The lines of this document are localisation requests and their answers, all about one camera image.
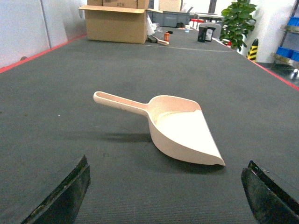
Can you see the beige plastic scoop tray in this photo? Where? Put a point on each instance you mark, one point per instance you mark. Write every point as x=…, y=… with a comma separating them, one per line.
x=177, y=126

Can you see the black box on table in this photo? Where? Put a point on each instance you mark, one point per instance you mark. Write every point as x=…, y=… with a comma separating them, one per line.
x=205, y=34

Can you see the steel shelf rack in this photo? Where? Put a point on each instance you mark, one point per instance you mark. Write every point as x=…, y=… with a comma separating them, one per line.
x=287, y=52

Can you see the orange can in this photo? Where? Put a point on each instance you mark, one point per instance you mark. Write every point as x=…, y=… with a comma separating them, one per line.
x=166, y=36

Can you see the grey storage crates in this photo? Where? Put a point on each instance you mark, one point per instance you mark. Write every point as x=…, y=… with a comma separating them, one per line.
x=170, y=19

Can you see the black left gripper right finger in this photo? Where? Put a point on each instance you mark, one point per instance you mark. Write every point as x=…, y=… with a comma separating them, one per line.
x=269, y=203

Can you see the wooden handled brush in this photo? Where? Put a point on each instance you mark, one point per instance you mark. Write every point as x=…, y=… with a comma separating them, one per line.
x=154, y=39

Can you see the large open cardboard box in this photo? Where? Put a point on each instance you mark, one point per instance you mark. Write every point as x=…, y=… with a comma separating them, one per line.
x=117, y=21

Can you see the yellow black striped bollard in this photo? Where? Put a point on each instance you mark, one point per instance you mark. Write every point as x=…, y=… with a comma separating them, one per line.
x=252, y=53

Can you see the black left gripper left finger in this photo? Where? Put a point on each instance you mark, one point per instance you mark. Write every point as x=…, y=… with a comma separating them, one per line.
x=62, y=205

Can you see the green potted plant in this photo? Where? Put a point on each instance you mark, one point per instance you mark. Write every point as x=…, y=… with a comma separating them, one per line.
x=238, y=22

